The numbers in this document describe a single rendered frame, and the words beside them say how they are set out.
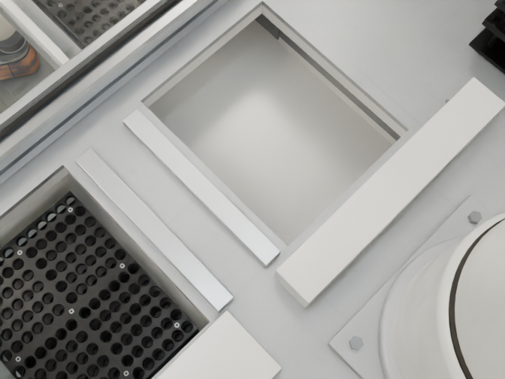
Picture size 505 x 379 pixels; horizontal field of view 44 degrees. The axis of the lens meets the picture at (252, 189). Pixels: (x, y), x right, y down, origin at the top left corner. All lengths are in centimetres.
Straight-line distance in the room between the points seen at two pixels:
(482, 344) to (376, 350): 22
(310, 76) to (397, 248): 31
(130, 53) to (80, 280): 26
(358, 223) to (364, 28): 26
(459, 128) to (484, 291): 32
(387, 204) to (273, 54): 33
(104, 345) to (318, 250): 26
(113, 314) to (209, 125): 29
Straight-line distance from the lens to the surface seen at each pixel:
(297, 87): 89
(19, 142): 71
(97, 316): 73
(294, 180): 84
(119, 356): 72
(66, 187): 85
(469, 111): 75
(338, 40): 80
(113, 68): 73
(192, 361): 66
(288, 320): 67
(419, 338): 57
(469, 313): 47
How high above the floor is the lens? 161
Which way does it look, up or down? 71 degrees down
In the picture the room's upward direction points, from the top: 4 degrees clockwise
